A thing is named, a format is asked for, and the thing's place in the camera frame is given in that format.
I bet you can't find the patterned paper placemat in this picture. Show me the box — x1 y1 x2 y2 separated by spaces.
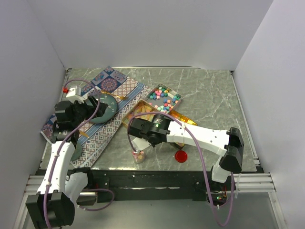
40 65 153 169

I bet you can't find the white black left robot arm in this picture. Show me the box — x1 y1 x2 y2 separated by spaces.
26 96 108 229

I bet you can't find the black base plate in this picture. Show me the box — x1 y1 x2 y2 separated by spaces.
35 166 264 203

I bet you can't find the gold knife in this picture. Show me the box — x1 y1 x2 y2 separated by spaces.
79 130 89 138

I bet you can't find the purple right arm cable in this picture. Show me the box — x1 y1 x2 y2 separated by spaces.
127 111 235 227

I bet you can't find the red jar lid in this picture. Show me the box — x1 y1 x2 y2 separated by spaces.
174 150 188 163

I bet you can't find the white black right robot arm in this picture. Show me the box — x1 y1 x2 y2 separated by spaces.
127 112 244 190

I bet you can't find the aluminium rail frame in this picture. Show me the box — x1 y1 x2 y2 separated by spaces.
26 67 287 229

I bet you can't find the clear glass jar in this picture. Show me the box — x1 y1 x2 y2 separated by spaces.
132 150 146 164

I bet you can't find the dark tin of gummy candies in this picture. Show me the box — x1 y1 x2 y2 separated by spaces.
169 109 198 148

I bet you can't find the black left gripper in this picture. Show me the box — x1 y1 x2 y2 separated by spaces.
70 95 107 126

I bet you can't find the gold tin of popsicle candies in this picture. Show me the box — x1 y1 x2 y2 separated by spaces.
122 100 158 127

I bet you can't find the pink tin of star candies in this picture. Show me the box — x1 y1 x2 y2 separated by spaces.
144 83 182 113

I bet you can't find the teal ceramic plate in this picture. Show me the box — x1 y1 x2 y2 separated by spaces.
91 94 118 124

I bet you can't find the gold fork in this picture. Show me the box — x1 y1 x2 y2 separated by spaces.
100 90 128 101

